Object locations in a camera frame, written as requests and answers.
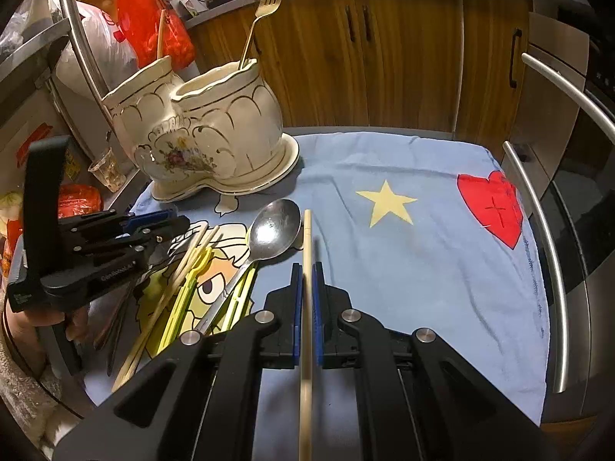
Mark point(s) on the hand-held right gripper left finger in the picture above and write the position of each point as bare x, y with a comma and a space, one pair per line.
298, 297

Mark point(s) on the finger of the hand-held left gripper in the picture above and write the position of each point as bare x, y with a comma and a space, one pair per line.
144, 218
158, 235

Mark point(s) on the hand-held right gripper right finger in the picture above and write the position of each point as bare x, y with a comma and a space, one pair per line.
317, 307

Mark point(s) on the wooden chopstick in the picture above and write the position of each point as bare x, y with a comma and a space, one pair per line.
158, 319
307, 240
161, 33
190, 254

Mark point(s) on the yellow-green chopstick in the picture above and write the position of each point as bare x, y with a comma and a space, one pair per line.
242, 293
185, 293

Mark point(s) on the white ceramic utensil holder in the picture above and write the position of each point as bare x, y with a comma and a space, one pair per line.
230, 120

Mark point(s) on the person's left forearm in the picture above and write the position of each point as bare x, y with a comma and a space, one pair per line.
24, 394

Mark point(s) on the person's left hand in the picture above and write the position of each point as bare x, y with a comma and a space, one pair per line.
33, 331

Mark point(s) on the red snack packet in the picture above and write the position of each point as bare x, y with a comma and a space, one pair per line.
79, 201

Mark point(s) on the glass cup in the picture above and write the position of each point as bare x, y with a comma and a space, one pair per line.
108, 170

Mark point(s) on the metal spoon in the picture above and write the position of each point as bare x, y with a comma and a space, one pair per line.
274, 230

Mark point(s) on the blue printed cloth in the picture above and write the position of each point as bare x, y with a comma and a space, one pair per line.
408, 273

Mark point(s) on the dark chopstick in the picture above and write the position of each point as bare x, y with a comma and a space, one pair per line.
108, 326
117, 345

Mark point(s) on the white plastic bag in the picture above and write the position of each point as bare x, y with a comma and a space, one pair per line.
96, 38

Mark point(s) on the red plastic bag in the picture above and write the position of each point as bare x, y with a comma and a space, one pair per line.
144, 9

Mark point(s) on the gold fork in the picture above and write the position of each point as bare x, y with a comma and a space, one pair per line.
269, 5

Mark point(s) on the wooden base cabinets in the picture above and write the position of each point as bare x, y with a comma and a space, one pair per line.
408, 57

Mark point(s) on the stainless built-in oven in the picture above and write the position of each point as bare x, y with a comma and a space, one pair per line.
586, 201

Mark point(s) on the curved chrome rail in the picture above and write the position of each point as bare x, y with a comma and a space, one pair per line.
79, 57

